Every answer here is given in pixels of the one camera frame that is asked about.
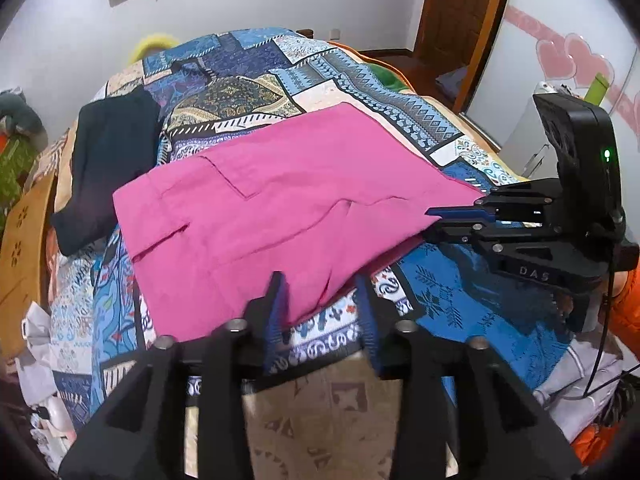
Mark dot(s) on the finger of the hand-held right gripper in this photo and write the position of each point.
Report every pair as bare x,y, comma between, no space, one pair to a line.
457,234
457,213

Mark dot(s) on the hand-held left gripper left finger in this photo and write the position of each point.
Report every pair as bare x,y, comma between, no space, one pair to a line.
274,312

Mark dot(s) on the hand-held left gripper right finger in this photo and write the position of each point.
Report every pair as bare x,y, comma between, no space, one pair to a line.
368,327

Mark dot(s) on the pink pants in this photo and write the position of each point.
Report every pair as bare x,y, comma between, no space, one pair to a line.
280,195

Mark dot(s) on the green bottle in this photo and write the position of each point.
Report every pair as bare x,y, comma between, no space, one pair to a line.
597,89

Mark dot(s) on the beige patterned blanket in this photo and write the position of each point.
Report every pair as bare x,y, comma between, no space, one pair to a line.
310,420

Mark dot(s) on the white cloth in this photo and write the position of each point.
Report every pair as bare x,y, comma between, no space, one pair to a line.
575,367

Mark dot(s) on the white wardrobe with heart stickers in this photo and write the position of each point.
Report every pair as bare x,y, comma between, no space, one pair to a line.
545,0

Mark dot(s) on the brown wooden door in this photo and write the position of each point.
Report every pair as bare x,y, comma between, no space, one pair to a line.
460,5

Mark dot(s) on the dark navy garment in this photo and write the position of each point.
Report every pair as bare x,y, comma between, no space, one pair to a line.
105,160

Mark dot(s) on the blue patterned patchwork blanket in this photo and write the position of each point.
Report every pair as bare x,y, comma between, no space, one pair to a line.
235,85

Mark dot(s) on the white plastic bag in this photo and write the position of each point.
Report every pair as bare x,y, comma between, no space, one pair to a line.
42,355

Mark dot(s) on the orange jacket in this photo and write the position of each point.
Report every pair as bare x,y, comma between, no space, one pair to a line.
600,442

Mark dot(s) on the yellow fluffy plush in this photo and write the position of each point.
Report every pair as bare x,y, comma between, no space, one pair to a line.
150,45

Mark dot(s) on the green patterned cloth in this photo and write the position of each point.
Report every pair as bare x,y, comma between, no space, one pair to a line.
12,170

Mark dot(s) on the grey plush toy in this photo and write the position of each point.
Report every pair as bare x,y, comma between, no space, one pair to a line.
20,112

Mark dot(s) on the white wall socket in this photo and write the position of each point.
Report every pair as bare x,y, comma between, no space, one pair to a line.
336,34

